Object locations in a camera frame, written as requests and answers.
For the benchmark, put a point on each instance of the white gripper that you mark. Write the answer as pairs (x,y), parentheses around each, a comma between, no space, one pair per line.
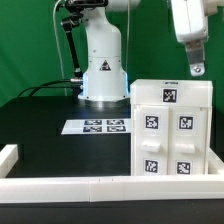
(191,26)

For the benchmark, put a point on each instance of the white cabinet top block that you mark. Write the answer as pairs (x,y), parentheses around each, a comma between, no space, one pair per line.
(184,93)

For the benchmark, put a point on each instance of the white door panel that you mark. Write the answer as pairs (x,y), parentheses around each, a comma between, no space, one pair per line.
(149,149)
(187,141)

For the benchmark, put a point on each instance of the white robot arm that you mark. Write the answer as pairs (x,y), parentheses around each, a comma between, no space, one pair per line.
(105,80)

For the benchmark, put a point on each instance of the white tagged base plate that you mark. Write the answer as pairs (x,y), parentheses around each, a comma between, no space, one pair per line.
(97,126)

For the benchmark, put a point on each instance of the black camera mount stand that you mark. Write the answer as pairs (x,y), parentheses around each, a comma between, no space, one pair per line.
(71,36)

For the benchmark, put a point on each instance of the white U-shaped workspace frame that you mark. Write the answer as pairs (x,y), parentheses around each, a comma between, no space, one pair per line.
(96,189)

